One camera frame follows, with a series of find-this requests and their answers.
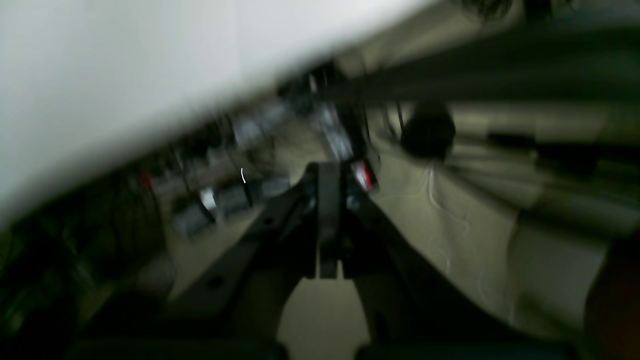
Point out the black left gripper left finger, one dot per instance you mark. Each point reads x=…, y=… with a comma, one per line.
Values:
x=232, y=312

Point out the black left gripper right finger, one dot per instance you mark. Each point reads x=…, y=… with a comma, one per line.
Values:
x=412, y=311

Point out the black box with name sticker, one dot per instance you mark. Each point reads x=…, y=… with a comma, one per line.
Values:
x=364, y=174

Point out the black round lamp base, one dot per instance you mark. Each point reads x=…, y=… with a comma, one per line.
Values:
x=430, y=132

